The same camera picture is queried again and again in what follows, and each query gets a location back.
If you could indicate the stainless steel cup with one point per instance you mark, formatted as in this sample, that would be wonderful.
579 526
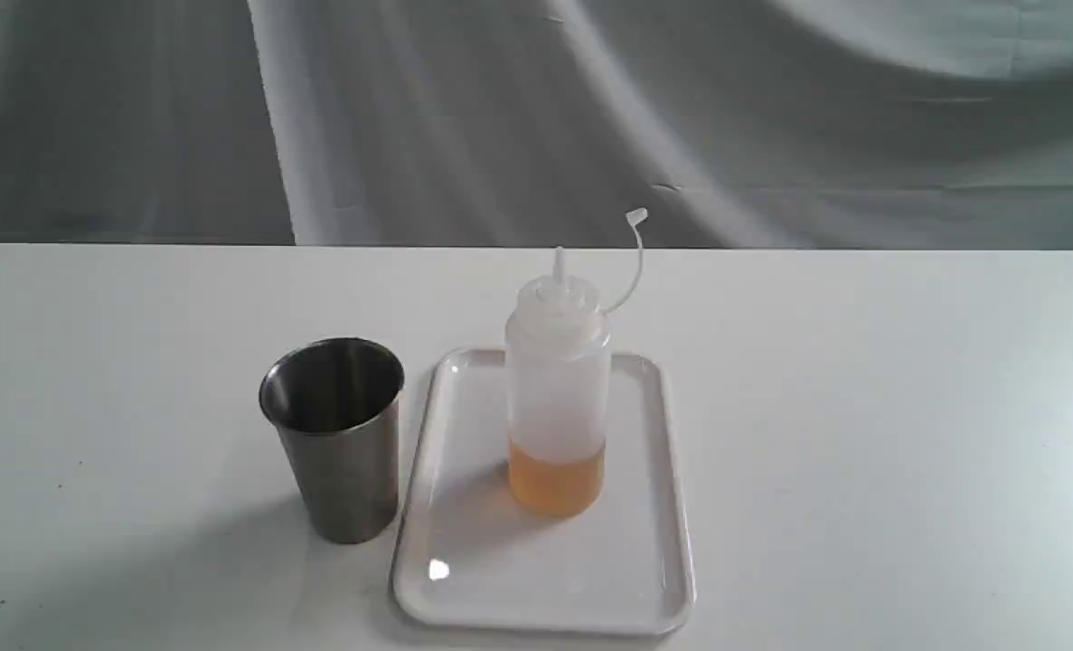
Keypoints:
335 406

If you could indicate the white plastic tray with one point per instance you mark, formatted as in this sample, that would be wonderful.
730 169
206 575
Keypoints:
468 555

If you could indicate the clear squeeze bottle with oil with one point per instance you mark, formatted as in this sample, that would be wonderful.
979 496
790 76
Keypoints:
558 364

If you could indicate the white backdrop cloth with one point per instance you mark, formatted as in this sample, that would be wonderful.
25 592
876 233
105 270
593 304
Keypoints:
737 124

